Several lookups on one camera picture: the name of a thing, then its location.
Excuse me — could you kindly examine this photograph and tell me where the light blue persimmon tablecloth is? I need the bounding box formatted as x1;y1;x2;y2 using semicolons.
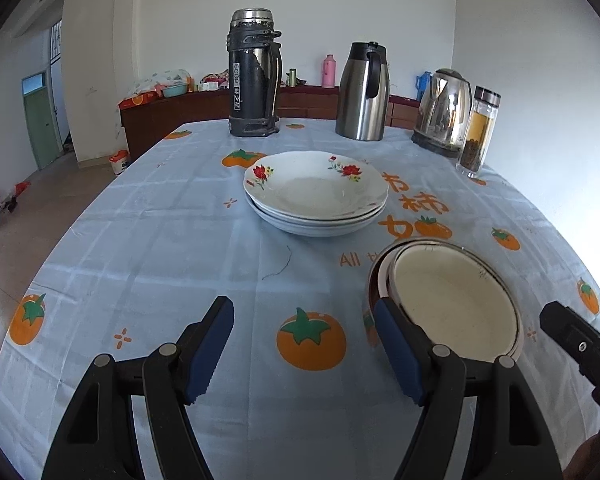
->
0;119;600;480

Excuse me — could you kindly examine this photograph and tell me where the white plate with pink flowers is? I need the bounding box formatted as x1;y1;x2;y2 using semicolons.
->
245;195;387;228

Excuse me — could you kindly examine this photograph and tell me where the green door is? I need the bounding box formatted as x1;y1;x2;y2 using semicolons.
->
21;72;63;171

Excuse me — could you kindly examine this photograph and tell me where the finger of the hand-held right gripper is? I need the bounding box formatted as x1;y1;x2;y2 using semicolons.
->
539;301;600;411

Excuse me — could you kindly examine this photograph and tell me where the brown wooden sideboard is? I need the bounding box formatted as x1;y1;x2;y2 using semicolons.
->
120;82;423;161

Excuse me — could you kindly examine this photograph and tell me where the stainless steel carafe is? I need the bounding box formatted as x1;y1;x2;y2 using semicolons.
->
335;41;391;141

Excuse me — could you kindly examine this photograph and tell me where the blue thermos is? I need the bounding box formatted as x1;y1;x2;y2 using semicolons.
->
414;71;433;103

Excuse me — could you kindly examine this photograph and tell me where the black vacuum flask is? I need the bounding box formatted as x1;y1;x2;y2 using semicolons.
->
227;8;283;138

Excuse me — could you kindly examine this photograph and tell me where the white plate with red flowers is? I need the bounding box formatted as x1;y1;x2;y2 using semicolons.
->
243;151;389;221

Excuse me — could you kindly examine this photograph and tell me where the white plate with blue rim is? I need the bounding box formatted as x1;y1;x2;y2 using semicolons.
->
252;205;383;239

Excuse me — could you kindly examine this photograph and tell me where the black thread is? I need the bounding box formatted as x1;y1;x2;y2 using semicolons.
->
261;245;293;281

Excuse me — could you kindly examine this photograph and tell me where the floral food cover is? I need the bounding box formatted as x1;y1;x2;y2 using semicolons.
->
130;67;191;96

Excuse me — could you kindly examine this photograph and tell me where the person's right forearm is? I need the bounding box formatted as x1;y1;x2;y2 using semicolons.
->
564;430;600;480

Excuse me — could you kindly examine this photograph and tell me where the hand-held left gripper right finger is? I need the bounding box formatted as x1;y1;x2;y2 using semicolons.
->
374;297;563;480

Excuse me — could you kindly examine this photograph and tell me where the cream plate with dark rim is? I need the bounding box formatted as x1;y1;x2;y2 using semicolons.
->
367;240;525;363

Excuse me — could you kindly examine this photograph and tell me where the white bucket with orange label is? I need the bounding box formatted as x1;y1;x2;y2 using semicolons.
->
109;150;132;177

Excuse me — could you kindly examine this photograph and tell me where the stainless steel electric kettle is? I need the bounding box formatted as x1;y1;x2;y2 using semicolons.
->
411;68;473;160

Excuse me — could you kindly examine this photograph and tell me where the glass tea bottle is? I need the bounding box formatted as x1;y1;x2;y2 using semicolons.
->
456;86;502;178

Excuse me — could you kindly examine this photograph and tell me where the orange cardboard box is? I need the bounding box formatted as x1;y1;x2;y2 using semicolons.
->
119;92;163;111

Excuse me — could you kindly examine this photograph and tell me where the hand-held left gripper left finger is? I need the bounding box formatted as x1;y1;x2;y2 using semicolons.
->
41;296;236;480

